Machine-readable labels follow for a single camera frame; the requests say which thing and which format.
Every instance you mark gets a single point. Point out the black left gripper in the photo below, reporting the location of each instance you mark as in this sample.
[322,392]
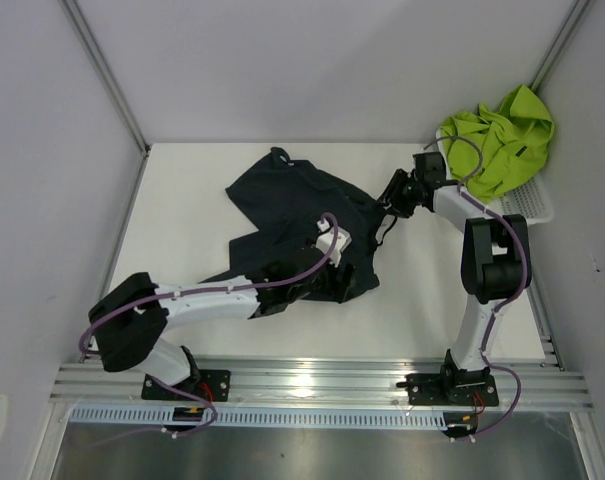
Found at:
[338,289]

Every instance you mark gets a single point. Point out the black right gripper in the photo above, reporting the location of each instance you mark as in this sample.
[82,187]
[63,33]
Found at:
[391,195]

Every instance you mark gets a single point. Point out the dark navy shorts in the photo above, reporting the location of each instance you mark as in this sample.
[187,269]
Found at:
[284,199]

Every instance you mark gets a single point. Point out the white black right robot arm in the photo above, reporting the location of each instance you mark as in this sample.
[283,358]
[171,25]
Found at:
[495,270]

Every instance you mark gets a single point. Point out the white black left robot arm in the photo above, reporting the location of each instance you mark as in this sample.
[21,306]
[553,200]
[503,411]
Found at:
[128,324]

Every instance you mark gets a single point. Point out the lime green shorts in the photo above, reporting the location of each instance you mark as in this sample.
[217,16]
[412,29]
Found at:
[499,150]

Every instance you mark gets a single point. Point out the white plastic basket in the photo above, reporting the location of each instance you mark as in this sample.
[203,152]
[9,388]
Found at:
[531,200]

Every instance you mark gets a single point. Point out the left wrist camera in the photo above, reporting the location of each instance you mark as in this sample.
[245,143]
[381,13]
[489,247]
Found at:
[332,241]

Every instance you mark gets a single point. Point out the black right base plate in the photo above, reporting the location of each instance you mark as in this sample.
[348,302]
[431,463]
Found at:
[455,390]

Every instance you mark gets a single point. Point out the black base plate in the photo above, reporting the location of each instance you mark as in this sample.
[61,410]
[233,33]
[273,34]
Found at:
[213,386]
[455,390]

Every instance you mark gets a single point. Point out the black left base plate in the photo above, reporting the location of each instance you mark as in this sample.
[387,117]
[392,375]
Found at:
[213,386]

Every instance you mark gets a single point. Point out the aluminium mounting rail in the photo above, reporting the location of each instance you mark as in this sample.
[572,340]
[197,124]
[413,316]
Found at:
[326,383]

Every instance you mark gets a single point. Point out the right aluminium frame post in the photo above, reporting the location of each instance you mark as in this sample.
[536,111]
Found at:
[568,28]

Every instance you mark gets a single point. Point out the aluminium frame post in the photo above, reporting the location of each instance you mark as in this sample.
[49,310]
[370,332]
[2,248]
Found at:
[90,44]
[568,28]

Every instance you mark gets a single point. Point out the white slotted cable duct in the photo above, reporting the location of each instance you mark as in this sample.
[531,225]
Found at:
[397,419]

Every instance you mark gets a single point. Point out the left aluminium frame post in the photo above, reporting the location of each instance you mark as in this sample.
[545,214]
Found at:
[90,44]

